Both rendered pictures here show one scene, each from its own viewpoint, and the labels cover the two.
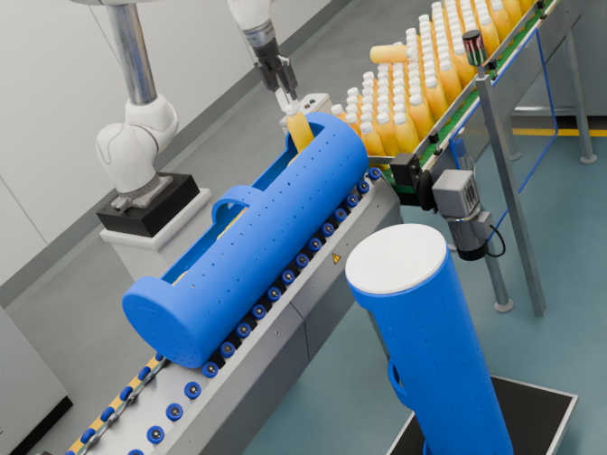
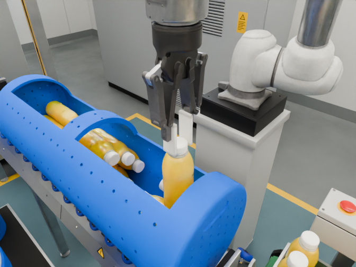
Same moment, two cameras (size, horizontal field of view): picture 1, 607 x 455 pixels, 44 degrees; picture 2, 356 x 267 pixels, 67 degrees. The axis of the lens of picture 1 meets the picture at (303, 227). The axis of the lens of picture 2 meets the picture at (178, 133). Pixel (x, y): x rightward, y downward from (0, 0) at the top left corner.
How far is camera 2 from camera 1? 2.25 m
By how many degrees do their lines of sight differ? 67
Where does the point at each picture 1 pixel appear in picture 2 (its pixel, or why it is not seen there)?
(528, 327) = not seen: outside the picture
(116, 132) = (249, 35)
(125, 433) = not seen: hidden behind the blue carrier
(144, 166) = (241, 77)
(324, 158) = (117, 210)
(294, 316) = (58, 210)
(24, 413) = not seen: hidden behind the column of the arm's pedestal
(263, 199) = (65, 140)
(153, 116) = (290, 57)
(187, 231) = (221, 139)
